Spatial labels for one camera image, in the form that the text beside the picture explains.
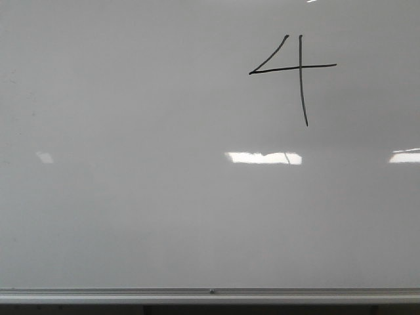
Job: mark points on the white whiteboard with aluminium frame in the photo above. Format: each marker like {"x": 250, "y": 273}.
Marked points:
{"x": 209, "y": 152}

